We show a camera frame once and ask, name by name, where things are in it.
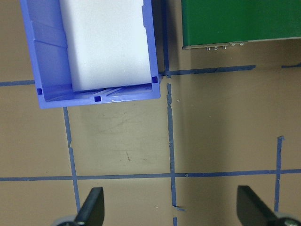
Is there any blue plastic storage bin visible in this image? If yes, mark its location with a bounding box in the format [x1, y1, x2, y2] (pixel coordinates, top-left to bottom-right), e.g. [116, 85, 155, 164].
[19, 0, 161, 110]

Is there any white foam bin liner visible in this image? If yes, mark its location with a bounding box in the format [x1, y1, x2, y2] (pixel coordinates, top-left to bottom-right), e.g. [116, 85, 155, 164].
[58, 0, 152, 93]

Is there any green conveyor belt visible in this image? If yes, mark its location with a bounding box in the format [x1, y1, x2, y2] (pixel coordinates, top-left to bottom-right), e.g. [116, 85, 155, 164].
[181, 0, 301, 50]

